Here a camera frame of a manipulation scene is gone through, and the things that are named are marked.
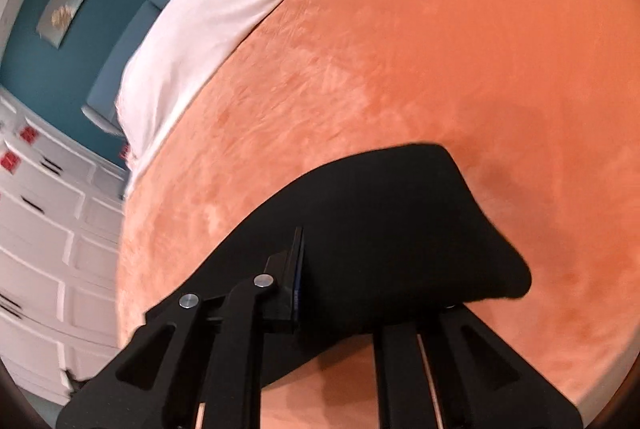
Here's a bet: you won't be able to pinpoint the white panelled wardrobe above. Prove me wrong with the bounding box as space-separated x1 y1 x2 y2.
0 84 132 406

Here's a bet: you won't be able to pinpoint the teal upholstered headboard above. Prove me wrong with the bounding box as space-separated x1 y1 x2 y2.
80 0 311 140

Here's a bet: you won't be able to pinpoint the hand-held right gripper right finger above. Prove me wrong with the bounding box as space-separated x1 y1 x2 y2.
375 305 584 429

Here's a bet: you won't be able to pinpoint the white bed sheet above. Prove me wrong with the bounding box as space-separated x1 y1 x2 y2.
116 0 353 190

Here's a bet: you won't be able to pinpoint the black pants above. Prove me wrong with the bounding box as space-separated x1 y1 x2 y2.
142 141 532 390

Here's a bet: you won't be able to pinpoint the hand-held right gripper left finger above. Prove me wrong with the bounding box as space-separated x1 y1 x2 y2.
56 227 305 429

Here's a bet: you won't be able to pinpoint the orange plush blanket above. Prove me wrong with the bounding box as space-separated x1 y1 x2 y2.
115 0 640 429

